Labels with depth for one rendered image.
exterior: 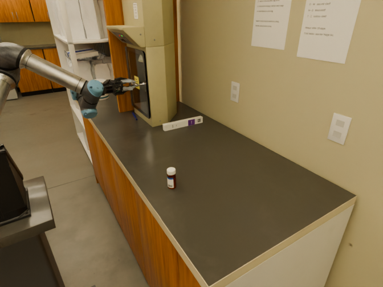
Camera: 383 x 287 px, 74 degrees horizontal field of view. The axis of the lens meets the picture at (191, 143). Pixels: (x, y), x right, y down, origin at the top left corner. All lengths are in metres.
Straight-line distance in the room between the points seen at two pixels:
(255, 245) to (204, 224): 0.17
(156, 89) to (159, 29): 0.32
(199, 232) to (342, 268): 0.79
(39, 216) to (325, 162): 1.15
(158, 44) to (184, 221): 0.99
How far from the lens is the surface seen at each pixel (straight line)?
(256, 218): 0.94
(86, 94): 1.34
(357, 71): 1.10
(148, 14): 1.49
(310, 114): 1.22
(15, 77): 1.47
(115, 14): 1.81
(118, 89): 1.52
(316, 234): 1.06
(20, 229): 1.05
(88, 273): 2.06
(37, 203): 1.13
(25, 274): 1.26
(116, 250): 2.13
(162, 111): 1.60
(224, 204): 0.97
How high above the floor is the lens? 1.57
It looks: 27 degrees down
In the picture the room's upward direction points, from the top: straight up
